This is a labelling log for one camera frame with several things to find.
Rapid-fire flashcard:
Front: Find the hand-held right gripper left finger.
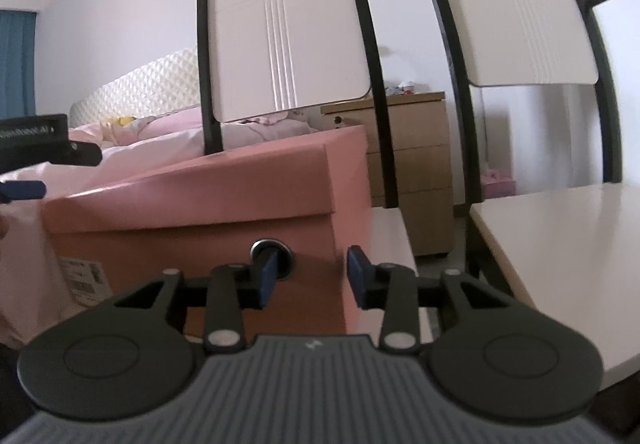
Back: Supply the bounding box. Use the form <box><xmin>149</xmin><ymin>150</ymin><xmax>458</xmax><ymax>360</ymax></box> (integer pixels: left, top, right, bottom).
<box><xmin>114</xmin><ymin>244</ymin><xmax>279</xmax><ymax>355</ymax></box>

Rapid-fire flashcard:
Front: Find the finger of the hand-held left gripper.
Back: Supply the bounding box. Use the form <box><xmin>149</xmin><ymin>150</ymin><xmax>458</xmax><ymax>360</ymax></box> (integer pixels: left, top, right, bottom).
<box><xmin>0</xmin><ymin>179</ymin><xmax>47</xmax><ymax>203</ymax></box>

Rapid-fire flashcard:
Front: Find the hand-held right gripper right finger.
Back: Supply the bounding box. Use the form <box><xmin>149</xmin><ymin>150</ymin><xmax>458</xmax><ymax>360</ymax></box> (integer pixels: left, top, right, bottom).
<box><xmin>346</xmin><ymin>245</ymin><xmax>514</xmax><ymax>354</ymax></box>

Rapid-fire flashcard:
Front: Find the pink cardboard box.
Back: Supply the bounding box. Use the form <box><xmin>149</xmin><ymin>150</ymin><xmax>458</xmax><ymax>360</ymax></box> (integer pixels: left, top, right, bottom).
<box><xmin>42</xmin><ymin>210</ymin><xmax>373</xmax><ymax>336</ymax></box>

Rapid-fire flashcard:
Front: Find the pink box lid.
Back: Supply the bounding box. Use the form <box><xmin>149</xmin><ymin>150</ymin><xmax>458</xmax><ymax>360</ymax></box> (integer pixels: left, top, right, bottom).
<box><xmin>42</xmin><ymin>125</ymin><xmax>372</xmax><ymax>231</ymax></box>

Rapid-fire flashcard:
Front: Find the blue curtain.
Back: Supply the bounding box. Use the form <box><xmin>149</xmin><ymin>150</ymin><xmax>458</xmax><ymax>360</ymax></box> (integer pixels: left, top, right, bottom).
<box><xmin>0</xmin><ymin>10</ymin><xmax>39</xmax><ymax>120</ymax></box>

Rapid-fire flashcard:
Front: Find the wooden nightstand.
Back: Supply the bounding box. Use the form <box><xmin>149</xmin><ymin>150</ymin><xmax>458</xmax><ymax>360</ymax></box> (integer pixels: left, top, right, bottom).
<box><xmin>320</xmin><ymin>91</ymin><xmax>455</xmax><ymax>259</ymax></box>

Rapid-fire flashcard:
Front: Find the white quilted bed headboard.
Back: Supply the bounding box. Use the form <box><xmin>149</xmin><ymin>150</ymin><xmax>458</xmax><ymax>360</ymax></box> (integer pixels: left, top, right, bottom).
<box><xmin>69</xmin><ymin>46</ymin><xmax>202</xmax><ymax>127</ymax></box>

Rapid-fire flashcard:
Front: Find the small pink box on floor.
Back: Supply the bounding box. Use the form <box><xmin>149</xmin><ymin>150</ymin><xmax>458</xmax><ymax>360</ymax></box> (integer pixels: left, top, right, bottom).
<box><xmin>481</xmin><ymin>169</ymin><xmax>516</xmax><ymax>201</ymax></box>

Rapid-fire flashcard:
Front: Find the white chair with black frame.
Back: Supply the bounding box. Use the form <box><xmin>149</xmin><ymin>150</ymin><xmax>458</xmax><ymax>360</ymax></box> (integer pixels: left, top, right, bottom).
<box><xmin>196</xmin><ymin>0</ymin><xmax>436</xmax><ymax>345</ymax></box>
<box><xmin>416</xmin><ymin>0</ymin><xmax>640</xmax><ymax>425</ymax></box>

